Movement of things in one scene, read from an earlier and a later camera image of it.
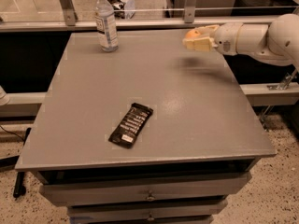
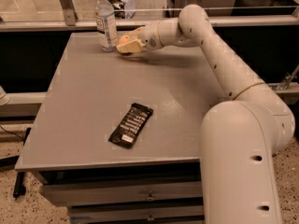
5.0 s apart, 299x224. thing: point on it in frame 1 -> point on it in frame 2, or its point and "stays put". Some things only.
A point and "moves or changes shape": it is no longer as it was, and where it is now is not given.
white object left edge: x=4 y=97 stays put
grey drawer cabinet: x=195 y=154 stays put
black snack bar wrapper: x=130 y=127 stays put
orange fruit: x=192 y=34 moves or changes shape
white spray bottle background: x=123 y=6 stays put
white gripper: x=226 y=38 -> x=149 y=36
